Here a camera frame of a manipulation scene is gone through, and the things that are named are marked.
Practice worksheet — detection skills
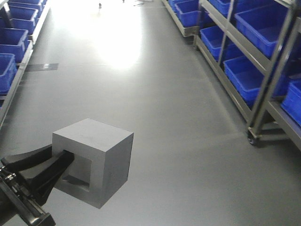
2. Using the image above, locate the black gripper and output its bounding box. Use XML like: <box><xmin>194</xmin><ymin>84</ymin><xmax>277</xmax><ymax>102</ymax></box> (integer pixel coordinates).
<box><xmin>0</xmin><ymin>145</ymin><xmax>74</xmax><ymax>226</ymax></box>

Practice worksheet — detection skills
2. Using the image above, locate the gray hollow cube base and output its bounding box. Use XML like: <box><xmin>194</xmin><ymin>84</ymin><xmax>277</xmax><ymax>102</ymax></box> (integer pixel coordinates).
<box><xmin>52</xmin><ymin>119</ymin><xmax>134</xmax><ymax>209</ymax></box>

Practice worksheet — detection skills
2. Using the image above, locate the steel shelf rack right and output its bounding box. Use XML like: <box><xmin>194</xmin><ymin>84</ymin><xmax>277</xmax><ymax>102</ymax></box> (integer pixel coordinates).
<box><xmin>163</xmin><ymin>0</ymin><xmax>301</xmax><ymax>146</ymax></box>

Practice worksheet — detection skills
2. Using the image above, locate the steel shelf rack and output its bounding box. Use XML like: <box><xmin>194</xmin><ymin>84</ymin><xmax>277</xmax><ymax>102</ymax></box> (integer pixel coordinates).
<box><xmin>0</xmin><ymin>0</ymin><xmax>52</xmax><ymax>126</ymax></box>
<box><xmin>163</xmin><ymin>0</ymin><xmax>301</xmax><ymax>146</ymax></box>

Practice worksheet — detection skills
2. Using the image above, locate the steel shelf rack left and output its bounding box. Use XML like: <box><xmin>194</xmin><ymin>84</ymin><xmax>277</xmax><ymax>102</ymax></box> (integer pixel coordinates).
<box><xmin>0</xmin><ymin>0</ymin><xmax>52</xmax><ymax>126</ymax></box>

